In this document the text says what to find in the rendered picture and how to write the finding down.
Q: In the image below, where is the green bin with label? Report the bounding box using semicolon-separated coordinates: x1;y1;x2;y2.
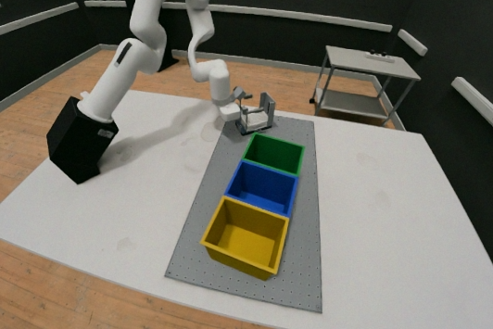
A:
241;133;305;177

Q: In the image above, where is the yellow recycling bin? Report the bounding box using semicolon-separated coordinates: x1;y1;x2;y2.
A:
200;196;289;281

